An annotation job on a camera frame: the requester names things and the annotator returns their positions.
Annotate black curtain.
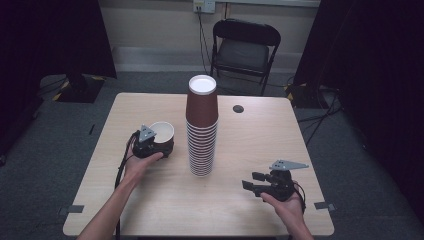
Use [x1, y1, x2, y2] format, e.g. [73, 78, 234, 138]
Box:
[292, 0, 424, 221]
[0, 0, 118, 158]

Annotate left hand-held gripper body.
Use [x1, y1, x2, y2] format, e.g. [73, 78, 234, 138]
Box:
[131, 123, 165, 160]

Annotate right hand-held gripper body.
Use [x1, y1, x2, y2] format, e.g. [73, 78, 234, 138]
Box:
[262, 159, 310, 203]

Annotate black wall socket cable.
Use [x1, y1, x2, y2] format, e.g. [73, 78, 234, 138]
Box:
[196, 6, 213, 76]

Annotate person's left hand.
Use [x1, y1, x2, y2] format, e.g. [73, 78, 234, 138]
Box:
[123, 151, 165, 188]

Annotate person's right hand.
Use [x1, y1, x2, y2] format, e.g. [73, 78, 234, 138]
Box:
[260, 181, 306, 230]

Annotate single brown paper cup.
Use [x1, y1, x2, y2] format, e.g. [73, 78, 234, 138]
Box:
[148, 121, 176, 158]

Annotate white wall socket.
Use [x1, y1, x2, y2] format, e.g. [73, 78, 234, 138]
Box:
[192, 0, 217, 15]

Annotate stack of brown paper cups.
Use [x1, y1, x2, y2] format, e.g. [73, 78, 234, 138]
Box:
[184, 74, 220, 178]

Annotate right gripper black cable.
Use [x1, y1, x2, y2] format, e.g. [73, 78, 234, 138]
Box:
[293, 181, 307, 215]

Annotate black folding chair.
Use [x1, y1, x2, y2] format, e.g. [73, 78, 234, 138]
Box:
[210, 18, 282, 97]

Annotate black stand base plate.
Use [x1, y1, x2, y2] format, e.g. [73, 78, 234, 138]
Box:
[52, 73, 106, 104]

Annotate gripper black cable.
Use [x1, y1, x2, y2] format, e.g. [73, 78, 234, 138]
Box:
[293, 181, 307, 215]
[114, 130, 141, 240]

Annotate black floor cables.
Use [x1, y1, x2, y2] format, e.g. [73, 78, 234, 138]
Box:
[295, 84, 345, 147]

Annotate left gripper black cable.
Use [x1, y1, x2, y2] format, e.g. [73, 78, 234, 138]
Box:
[114, 130, 141, 240]

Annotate grey tape strip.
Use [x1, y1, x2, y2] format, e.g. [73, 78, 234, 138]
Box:
[313, 201, 336, 212]
[57, 204, 85, 216]

